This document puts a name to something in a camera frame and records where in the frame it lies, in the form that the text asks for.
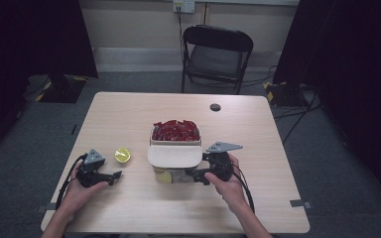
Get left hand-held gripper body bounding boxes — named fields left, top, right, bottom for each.
left=76, top=148, right=109, bottom=189

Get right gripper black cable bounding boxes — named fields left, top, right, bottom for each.
left=229, top=163, right=256, bottom=214

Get wall conduit strip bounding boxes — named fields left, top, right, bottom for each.
left=202, top=2, right=210, bottom=27

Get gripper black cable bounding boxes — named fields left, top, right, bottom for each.
left=55, top=153, right=89, bottom=211
left=229, top=163, right=256, bottom=214

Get clear storage box white lid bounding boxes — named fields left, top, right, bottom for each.
left=147, top=127, right=203, bottom=184

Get person's right hand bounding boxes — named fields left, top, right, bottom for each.
left=204, top=154, right=249, bottom=214

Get grey tape strip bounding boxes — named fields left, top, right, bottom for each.
left=36, top=202, right=58, bottom=214
left=290, top=198, right=314, bottom=209

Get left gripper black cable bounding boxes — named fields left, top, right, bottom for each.
left=55, top=153, right=89, bottom=211

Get black wall socket cable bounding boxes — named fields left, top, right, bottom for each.
left=177, top=9, right=187, bottom=60

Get black folding chair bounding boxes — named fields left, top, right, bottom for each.
left=181, top=24, right=255, bottom=96

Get person's left hand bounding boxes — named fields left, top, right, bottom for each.
left=59, top=162, right=110, bottom=219

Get lemon half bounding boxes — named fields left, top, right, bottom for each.
left=113, top=147, right=132, bottom=165

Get pile of red packets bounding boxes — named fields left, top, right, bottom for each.
left=151, top=119, right=201, bottom=143

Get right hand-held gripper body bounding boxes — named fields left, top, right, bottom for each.
left=201, top=141, right=244, bottom=183

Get dark curtain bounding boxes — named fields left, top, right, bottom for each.
left=272, top=0, right=381, bottom=212
left=0, top=0, right=99, bottom=167

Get black stand base yellow tape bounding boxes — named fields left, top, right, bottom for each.
left=263, top=80, right=310, bottom=108
left=35, top=73, right=88, bottom=104

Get white wall socket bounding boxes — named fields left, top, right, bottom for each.
left=173, top=0, right=196, bottom=15

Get black floor cables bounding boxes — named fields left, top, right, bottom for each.
left=272, top=87, right=323, bottom=145

